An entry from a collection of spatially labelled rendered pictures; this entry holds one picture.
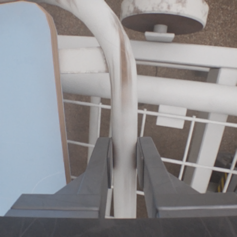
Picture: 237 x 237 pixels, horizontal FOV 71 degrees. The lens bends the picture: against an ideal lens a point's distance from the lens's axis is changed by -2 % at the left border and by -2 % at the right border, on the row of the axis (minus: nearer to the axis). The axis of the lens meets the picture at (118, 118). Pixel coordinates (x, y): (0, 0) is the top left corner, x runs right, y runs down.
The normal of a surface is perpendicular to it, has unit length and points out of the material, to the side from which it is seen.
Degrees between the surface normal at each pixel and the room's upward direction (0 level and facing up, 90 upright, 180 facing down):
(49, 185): 1
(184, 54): 0
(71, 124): 0
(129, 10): 40
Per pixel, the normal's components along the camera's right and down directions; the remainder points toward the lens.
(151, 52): -0.21, 0.25
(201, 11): 0.60, 0.28
